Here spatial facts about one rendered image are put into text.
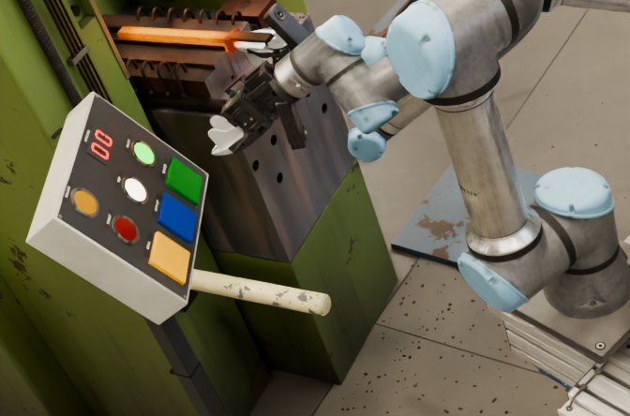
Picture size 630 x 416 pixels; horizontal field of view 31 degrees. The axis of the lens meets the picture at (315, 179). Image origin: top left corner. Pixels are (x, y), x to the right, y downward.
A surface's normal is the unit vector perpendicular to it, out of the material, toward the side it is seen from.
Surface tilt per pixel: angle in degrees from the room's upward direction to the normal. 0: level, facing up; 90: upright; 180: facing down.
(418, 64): 82
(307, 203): 90
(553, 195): 8
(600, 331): 0
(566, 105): 0
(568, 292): 72
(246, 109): 90
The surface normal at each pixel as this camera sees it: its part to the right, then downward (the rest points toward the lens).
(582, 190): -0.17, -0.79
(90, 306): -0.44, 0.67
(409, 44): -0.82, 0.46
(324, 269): 0.86, 0.11
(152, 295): -0.04, 0.66
